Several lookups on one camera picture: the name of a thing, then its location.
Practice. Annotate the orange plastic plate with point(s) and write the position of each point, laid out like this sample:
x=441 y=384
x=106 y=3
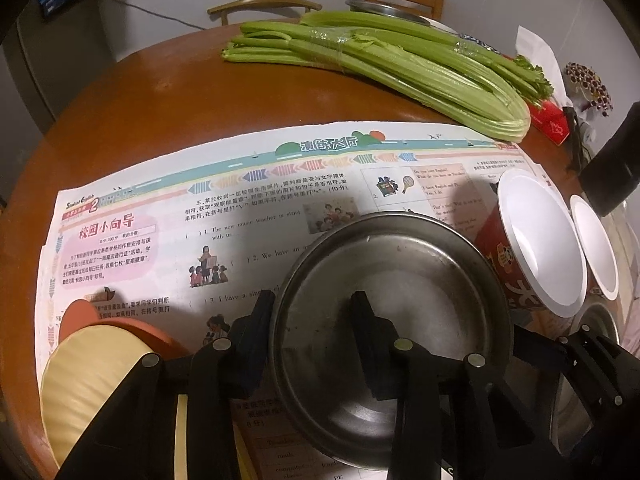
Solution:
x=81 y=314

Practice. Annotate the newspaper mat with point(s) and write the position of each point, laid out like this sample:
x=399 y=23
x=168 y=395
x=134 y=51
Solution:
x=186 y=241

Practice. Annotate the large steel bowl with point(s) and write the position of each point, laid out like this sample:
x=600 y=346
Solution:
x=587 y=389

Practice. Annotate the celery bunch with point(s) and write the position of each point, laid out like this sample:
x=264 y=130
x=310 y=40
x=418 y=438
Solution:
x=527 y=78
x=435 y=76

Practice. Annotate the celery bunch rear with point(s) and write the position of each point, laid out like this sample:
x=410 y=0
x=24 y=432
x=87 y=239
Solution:
x=527 y=78

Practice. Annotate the white blue ceramic bowl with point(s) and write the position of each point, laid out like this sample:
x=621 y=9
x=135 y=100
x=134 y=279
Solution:
x=478 y=42

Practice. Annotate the red tissue box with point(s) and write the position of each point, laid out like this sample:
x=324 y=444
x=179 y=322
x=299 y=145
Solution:
x=550 y=120

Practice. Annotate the small steel bowl far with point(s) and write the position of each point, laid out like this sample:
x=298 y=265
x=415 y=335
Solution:
x=385 y=9

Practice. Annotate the curved wooden chair far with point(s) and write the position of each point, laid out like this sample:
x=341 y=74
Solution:
x=224 y=10

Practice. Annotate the shallow steel plate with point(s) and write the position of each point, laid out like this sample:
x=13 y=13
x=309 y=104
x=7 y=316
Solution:
x=437 y=289

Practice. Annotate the yellow shell shaped plate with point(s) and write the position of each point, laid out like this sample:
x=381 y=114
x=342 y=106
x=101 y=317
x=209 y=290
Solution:
x=113 y=408

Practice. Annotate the grey refrigerator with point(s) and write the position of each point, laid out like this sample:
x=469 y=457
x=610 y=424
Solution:
x=44 y=65

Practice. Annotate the black thermos bottle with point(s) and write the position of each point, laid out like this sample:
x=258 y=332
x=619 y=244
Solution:
x=613 y=174

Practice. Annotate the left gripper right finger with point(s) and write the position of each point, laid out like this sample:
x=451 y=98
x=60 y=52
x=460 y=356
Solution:
x=385 y=358

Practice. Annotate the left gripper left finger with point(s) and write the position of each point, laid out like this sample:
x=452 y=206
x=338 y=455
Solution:
x=250 y=346

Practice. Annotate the celery bunch front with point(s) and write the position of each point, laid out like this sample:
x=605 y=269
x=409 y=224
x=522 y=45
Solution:
x=435 y=76

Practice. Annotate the instant noodle cup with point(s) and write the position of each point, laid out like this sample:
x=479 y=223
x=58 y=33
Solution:
x=596 y=246
x=531 y=242

